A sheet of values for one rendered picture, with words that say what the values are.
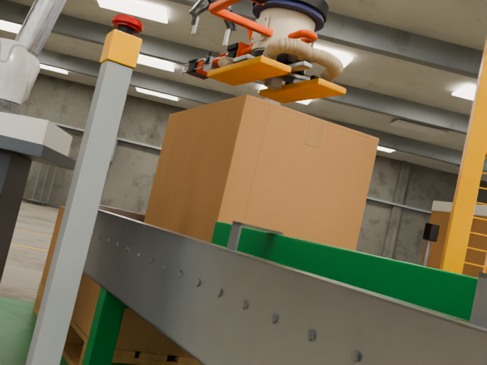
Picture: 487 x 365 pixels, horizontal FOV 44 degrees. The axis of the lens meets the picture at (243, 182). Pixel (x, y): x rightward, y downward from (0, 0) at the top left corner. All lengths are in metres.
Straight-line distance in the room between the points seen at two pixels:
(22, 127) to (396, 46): 7.66
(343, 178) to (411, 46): 7.80
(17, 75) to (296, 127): 1.07
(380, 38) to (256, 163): 7.82
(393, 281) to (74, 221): 0.76
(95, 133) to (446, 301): 0.86
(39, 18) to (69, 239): 1.27
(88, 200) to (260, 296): 0.58
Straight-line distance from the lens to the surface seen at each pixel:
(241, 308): 0.94
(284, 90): 1.85
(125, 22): 1.41
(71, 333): 2.67
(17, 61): 2.22
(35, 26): 2.46
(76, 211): 1.36
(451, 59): 9.49
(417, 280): 0.80
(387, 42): 9.22
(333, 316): 0.75
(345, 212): 1.58
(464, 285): 0.75
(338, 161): 1.56
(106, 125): 1.37
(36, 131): 2.01
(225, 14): 1.72
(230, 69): 1.77
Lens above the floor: 0.63
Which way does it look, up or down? 4 degrees up
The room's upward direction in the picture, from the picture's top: 13 degrees clockwise
